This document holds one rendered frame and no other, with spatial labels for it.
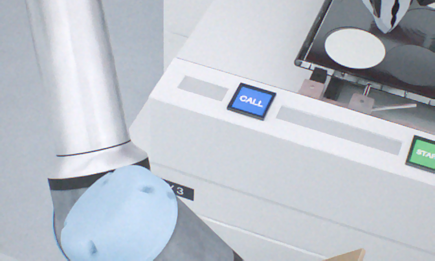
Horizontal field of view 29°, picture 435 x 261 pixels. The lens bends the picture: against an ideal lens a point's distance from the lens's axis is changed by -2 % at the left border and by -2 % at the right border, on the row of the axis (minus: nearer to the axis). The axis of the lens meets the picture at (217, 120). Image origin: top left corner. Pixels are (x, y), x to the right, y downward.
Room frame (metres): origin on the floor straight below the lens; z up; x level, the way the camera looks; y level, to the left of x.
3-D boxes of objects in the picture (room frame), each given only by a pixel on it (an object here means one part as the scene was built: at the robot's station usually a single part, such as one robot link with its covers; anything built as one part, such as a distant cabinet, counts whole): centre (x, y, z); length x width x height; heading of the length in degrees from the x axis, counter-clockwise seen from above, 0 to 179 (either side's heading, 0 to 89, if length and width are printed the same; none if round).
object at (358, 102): (0.91, -0.21, 0.89); 0.08 x 0.03 x 0.03; 161
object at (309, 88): (0.94, -0.14, 0.89); 0.08 x 0.03 x 0.03; 161
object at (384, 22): (1.03, -0.23, 1.02); 0.06 x 0.03 x 0.09; 32
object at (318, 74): (1.00, -0.15, 0.90); 0.04 x 0.02 x 0.03; 161
